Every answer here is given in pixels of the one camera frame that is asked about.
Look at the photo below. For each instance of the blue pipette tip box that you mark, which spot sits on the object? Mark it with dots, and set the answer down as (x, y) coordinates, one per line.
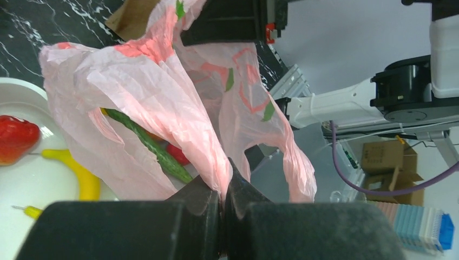
(423, 229)

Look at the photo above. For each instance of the aluminium rail frame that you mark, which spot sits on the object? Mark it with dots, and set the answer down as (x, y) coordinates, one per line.
(293, 84)

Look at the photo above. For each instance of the pink plastic grocery bag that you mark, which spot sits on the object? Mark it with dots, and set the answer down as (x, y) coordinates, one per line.
(208, 100)

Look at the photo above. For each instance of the red strawberry toy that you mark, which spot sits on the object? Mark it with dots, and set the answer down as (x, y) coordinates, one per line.
(18, 137)

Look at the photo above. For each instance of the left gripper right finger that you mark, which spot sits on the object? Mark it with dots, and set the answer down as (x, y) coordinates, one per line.
(257, 228)

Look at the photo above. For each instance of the cardboard boxes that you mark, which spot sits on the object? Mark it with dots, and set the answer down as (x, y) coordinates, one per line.
(389, 166)

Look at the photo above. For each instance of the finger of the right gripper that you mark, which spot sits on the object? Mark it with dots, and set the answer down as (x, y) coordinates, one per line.
(230, 21)

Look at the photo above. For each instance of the long green cucumber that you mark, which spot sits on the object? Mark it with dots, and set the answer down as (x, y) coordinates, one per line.
(165, 160)

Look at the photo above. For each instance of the orange fruit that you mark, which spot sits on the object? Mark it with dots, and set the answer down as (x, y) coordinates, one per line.
(154, 137)

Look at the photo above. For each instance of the right yellow banana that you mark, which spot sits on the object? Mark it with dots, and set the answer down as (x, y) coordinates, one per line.
(89, 185)

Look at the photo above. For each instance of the brown burlap tote bag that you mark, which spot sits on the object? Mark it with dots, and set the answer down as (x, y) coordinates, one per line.
(129, 21)

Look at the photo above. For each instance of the white rectangular tray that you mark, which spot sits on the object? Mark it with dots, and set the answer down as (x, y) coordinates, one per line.
(33, 180)

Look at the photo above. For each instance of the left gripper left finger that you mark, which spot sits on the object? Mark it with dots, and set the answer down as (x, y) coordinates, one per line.
(185, 226)

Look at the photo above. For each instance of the red bell pepper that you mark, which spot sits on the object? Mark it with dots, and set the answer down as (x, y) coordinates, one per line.
(175, 154)

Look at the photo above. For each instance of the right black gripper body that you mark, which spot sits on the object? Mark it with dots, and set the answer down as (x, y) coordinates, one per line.
(273, 16)

